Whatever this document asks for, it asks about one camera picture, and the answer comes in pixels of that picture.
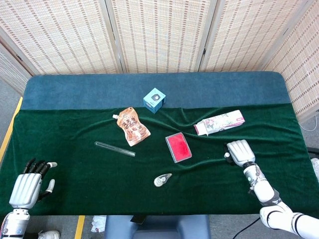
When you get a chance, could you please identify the floral paper carton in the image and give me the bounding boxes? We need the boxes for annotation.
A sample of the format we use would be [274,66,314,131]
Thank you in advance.
[193,110,246,136]

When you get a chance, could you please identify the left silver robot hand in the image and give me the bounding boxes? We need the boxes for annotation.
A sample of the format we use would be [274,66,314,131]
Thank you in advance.
[9,158,58,209]

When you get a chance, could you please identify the clear correction tape dispenser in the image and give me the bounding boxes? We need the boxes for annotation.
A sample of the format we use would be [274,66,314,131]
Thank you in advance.
[153,173,173,187]

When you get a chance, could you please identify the small black flat object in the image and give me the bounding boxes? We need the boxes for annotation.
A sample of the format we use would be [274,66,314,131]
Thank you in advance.
[130,215,147,224]

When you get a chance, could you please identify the woven bamboo screen panel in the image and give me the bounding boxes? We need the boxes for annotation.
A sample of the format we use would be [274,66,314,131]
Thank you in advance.
[104,0,218,74]
[196,0,314,73]
[0,43,33,95]
[0,0,125,77]
[260,0,319,122]

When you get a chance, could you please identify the blue table cover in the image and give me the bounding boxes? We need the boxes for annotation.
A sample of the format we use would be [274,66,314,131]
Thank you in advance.
[20,71,292,112]

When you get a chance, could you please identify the red ink pad case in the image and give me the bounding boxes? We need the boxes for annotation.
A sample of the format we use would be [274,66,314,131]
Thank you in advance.
[164,132,193,164]

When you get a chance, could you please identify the orange spout pouch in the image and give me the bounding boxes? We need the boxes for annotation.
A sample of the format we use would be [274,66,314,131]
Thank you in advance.
[112,107,152,147]

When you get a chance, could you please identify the black cable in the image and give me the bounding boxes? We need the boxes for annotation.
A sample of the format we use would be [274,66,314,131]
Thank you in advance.
[233,216,261,239]

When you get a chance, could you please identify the white cable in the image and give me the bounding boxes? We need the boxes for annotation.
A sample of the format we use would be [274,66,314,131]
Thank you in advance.
[299,121,319,132]

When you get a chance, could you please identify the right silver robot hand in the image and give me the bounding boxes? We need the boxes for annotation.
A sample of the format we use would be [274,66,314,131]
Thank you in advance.
[223,140,257,167]

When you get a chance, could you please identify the yellow floor tape strip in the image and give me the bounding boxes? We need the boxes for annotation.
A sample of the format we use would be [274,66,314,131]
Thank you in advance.
[74,215,86,239]
[0,96,23,164]

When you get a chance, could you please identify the light blue cube box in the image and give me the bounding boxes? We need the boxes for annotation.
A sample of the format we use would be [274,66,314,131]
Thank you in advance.
[143,87,167,115]

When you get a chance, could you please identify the clear glass test tube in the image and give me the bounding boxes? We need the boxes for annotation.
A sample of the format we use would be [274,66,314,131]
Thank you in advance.
[94,141,137,158]

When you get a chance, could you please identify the white shoe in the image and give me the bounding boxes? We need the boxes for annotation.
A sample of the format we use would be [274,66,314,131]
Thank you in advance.
[37,230,60,239]
[311,158,319,180]

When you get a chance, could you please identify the crumpled white cloth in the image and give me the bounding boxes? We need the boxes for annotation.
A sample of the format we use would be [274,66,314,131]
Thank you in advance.
[90,215,108,233]

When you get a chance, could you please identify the green velvet cloth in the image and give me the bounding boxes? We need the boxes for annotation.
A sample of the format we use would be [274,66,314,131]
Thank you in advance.
[0,103,317,217]

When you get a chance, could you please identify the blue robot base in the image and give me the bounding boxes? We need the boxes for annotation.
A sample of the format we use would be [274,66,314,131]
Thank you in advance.
[104,214,211,239]

